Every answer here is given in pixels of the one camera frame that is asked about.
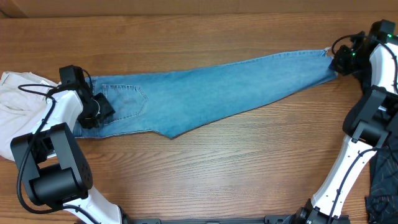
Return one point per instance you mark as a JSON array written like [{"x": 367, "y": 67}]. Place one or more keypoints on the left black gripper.
[{"x": 106, "y": 111}]

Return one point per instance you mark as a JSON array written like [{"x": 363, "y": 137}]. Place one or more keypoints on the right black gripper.
[{"x": 339, "y": 63}]

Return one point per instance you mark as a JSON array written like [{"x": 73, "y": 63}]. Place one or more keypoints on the light blue denim jeans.
[{"x": 173, "y": 103}]

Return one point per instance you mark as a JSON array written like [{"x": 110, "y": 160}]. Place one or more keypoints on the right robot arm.
[{"x": 369, "y": 126}]

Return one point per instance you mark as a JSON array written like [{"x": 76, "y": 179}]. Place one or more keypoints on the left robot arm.
[{"x": 53, "y": 173}]

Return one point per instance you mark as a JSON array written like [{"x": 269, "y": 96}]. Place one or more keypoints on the folded beige shorts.
[{"x": 20, "y": 111}]

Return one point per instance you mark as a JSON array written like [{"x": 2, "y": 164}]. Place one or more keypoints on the black printed garment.
[{"x": 381, "y": 204}]

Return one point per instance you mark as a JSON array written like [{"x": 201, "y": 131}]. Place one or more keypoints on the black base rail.
[{"x": 211, "y": 221}]

